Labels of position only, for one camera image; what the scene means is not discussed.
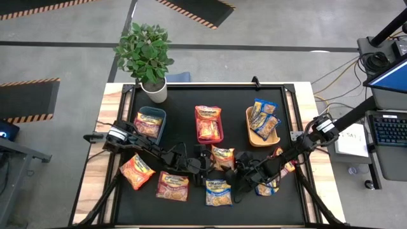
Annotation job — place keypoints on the black aluminium rig frame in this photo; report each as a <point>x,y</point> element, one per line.
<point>128,89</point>

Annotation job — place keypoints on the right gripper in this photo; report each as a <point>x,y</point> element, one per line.
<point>256,171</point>

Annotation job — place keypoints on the black table mat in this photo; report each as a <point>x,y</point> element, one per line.
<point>190,216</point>

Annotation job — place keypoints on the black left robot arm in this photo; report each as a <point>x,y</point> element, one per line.
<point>143,146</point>

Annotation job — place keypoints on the black keyboard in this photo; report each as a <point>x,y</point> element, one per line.
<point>388,128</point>

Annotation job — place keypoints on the black stand pole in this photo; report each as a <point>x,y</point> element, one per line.
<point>389,28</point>

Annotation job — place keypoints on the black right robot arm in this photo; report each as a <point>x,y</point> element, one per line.
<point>305,146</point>

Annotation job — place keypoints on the black clamp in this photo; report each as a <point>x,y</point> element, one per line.
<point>255,82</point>

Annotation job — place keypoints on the black diagonal pole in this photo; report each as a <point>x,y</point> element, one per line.
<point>356,111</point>

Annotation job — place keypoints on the black caster wheel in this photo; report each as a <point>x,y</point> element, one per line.
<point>369,184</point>

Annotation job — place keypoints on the black hazard-striped floor mat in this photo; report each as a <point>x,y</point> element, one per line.
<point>25,100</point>
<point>31,4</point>
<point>203,9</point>

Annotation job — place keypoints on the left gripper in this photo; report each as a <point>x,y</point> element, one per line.
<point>190,163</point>

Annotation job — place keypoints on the red plastic bin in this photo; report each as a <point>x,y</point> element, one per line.
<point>210,142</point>

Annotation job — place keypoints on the grey computer cart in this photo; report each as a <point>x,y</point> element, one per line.
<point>394,162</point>

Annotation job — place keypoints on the orange plastic bin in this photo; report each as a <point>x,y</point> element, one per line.
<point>254,136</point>

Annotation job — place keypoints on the potted plant with white pot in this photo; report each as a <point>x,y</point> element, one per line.
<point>144,54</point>

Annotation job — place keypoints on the orange Maruchan noodle pack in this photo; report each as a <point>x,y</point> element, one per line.
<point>208,130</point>
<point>222,157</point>
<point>208,113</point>
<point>136,171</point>

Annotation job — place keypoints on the blue chair seat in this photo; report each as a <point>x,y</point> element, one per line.
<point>178,77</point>

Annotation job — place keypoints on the grey desk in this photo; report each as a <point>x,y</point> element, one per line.
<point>28,152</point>

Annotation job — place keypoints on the grey stand base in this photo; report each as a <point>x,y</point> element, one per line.
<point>365,47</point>

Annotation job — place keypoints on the black device with blue light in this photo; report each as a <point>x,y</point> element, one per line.
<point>9,130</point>

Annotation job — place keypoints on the white paper sheet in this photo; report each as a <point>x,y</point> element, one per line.
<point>351,143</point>

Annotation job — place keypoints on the dark red Maruchan noodle pack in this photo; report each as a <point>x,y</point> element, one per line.
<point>147,125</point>
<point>288,167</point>
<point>171,186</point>

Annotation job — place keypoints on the blue Maruchan noodle pack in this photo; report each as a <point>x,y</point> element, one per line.
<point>267,106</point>
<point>265,190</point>
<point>264,125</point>
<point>218,193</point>

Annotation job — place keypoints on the teal plastic bin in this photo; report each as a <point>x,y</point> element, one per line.
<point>152,109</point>

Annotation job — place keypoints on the silver metal bracket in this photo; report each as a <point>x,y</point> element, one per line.
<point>295,135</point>

